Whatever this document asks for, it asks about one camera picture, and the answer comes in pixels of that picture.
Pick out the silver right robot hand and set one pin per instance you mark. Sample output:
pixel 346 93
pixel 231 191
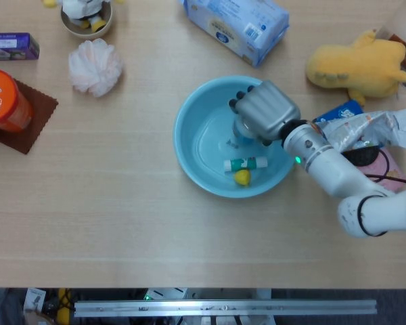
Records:
pixel 267 108

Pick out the blue Oreo cookie box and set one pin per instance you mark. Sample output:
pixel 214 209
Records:
pixel 345 111

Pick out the blue white wipes package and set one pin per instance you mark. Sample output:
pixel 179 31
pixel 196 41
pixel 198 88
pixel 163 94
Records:
pixel 237 23

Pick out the white snack bag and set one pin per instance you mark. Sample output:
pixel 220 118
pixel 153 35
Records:
pixel 365 128

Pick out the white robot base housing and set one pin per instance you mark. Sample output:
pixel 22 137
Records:
pixel 165 294

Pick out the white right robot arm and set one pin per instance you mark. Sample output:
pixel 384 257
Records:
pixel 331 169

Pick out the light blue plastic bowl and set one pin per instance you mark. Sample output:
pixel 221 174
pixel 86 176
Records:
pixel 203 135

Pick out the orange cylindrical canister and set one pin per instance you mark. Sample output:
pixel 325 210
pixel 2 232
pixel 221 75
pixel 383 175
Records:
pixel 5 101

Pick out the purple rectangular box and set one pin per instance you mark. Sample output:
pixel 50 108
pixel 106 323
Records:
pixel 10 45

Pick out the green and white glue stick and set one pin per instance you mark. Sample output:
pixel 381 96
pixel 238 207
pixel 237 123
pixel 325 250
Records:
pixel 243 164

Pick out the small yellow lemon toy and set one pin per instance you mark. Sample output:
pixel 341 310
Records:
pixel 242 177

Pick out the yellow plush toy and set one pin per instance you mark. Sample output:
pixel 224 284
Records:
pixel 358 67

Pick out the pink and white bath loofah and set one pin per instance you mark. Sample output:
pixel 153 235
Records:
pixel 94 67

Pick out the beige round bowl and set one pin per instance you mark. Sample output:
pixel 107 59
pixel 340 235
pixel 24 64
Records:
pixel 105 28

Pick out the black-headed doll in white clothes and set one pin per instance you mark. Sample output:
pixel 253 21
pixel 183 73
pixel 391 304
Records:
pixel 79 8

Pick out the brown cloth mat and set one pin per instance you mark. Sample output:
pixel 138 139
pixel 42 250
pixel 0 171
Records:
pixel 40 115

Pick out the aluminium rail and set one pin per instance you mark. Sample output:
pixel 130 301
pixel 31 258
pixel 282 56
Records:
pixel 223 308

